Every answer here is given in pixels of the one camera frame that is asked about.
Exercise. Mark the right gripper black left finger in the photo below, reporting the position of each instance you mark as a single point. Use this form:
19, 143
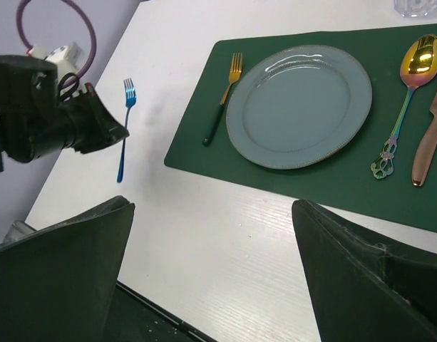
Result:
57, 283

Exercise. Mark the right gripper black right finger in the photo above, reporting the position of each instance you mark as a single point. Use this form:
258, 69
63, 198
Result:
364, 286

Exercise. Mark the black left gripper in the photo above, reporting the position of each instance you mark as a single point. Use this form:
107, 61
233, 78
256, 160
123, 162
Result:
41, 113

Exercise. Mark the blue metal fork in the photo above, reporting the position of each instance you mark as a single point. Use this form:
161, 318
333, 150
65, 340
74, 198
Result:
130, 101

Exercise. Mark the rose gold knife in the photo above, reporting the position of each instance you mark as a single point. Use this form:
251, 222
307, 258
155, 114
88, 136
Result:
426, 149

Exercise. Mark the teal ceramic plate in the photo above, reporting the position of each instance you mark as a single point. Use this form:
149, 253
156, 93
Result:
298, 107

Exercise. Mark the gold fork with green handle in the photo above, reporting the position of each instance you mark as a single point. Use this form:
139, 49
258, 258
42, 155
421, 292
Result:
235, 73

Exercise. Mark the iridescent gold spoon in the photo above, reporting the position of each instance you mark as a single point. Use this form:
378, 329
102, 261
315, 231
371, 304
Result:
418, 67

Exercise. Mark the clear drinking glass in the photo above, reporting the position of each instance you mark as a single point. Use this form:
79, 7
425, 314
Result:
414, 8

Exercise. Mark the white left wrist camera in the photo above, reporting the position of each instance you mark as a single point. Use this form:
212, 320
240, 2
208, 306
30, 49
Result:
68, 58

